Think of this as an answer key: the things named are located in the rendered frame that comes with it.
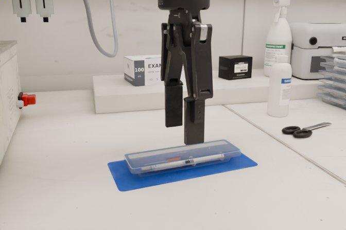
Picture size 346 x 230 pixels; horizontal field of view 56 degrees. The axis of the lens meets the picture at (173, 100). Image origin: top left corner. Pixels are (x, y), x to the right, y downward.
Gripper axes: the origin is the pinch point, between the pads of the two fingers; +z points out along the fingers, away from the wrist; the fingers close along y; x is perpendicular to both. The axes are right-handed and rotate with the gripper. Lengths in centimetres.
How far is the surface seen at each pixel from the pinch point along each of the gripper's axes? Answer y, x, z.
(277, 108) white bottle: -15.2, 30.7, 5.9
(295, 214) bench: 18.0, 7.2, 7.9
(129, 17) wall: -64, 7, -15
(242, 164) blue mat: 4.0, 8.8, 7.8
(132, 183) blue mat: 3.5, -9.5, 7.7
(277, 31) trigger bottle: -39, 48, -11
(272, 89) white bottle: -16.7, 29.9, 1.5
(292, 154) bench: 3.4, 19.3, 8.0
